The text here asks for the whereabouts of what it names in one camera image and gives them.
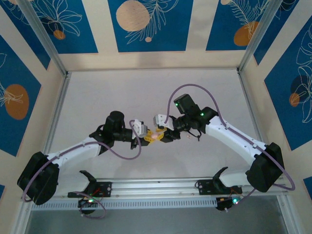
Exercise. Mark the pink earbud charging case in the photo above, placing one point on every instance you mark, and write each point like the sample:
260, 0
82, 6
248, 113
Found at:
156, 136

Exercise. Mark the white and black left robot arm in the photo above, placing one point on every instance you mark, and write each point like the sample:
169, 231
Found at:
73, 152

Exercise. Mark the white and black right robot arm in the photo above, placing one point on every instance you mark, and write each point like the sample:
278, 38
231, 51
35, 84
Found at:
231, 136

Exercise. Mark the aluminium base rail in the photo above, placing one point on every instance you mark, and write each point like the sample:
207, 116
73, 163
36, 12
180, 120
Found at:
156, 185

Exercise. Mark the aluminium side rail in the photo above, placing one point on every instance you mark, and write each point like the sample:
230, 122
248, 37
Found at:
58, 107
246, 97

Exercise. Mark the aluminium frame post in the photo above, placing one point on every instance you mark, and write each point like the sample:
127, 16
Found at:
260, 31
44, 34

